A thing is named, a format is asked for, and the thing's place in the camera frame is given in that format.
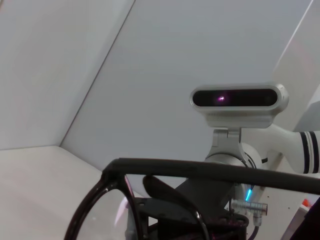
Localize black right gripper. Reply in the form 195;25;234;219
136;174;251;240

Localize grey right gripper cable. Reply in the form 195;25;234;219
246;214;265;240

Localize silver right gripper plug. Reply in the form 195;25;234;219
229;198;268;214

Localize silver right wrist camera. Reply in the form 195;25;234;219
189;82;290;130

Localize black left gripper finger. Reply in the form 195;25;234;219
283;196;320;240

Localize black glasses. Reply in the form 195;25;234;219
63;157;320;240

